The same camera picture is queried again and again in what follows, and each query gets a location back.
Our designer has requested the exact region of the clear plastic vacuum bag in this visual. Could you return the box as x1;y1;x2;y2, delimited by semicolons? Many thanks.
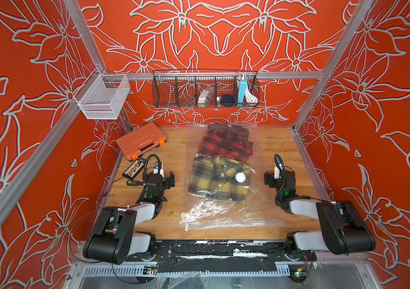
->
180;125;286;230

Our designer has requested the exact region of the grey bagged item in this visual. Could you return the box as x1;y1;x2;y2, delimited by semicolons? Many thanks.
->
197;87;214;108

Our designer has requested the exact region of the orange tool case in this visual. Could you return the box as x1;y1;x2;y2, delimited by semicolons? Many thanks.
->
116;123;167;161

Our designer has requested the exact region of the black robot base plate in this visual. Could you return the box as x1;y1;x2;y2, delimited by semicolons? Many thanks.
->
128;239;318;272

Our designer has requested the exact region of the black wire wall basket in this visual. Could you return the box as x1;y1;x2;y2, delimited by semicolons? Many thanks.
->
152;69;260;108

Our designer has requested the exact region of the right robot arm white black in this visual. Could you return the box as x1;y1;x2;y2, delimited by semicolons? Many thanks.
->
264;169;377;256

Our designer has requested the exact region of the clear plastic wall bin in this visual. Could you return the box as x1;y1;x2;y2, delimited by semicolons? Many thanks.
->
76;75;130;120

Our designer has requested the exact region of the light blue box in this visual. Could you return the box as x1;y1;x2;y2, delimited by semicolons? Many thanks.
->
236;78;247;107

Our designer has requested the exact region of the white cable duct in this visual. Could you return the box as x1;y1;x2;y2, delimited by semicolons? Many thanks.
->
82;263;290;278

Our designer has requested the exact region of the black screwdriver bit holder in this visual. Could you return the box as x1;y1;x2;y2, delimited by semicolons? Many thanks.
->
122;158;146;181

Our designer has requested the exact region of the dark blue round object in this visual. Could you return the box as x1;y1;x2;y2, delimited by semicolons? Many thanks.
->
220;94;235;108

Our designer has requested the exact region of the red black plaid shirt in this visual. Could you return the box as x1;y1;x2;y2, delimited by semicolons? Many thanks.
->
197;124;253;163

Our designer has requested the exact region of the white cable bundle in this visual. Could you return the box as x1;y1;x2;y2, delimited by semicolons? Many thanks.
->
245;84;259;106

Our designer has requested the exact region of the olive plaid shirt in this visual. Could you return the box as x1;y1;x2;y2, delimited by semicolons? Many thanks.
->
188;156;254;202

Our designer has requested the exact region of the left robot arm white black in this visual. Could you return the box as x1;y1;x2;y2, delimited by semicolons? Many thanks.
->
82;172;175;265

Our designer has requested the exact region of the black yellow screwdriver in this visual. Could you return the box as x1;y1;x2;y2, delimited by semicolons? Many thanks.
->
126;180;145;187

